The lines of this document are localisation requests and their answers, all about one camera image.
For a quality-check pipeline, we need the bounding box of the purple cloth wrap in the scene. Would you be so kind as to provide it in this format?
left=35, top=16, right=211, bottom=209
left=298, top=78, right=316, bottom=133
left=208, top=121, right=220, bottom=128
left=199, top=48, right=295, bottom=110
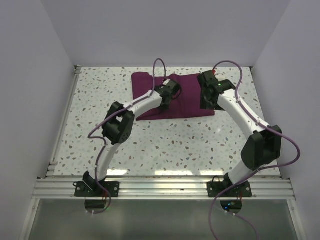
left=131, top=72, right=215, bottom=121

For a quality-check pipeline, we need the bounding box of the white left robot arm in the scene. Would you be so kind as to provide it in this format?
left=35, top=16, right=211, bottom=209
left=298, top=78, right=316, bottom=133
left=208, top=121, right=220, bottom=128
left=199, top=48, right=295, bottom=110
left=82, top=79, right=182, bottom=197

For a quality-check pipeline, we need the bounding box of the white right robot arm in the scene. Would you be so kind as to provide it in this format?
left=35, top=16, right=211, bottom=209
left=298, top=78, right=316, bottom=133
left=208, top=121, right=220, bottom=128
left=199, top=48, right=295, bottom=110
left=197, top=70, right=282, bottom=197

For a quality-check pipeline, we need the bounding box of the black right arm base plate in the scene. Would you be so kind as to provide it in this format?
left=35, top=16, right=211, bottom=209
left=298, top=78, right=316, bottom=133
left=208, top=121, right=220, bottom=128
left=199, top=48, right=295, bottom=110
left=206, top=174, right=253, bottom=198

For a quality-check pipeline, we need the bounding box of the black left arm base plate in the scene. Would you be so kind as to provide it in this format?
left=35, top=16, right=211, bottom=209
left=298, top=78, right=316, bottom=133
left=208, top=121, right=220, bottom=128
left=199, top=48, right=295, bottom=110
left=72, top=181, right=120, bottom=198

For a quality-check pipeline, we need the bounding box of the aluminium left side rail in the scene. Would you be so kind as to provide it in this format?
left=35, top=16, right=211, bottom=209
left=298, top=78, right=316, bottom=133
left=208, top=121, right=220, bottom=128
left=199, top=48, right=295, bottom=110
left=45, top=65, right=82, bottom=178

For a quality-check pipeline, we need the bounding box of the aluminium rail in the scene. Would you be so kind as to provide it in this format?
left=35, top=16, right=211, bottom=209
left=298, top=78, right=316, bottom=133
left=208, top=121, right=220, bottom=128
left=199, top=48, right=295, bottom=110
left=31, top=176, right=296, bottom=200
left=45, top=65, right=82, bottom=178

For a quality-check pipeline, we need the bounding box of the aluminium front rail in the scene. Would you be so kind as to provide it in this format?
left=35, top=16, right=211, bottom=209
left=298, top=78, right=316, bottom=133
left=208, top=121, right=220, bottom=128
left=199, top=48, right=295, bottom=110
left=31, top=176, right=296, bottom=200

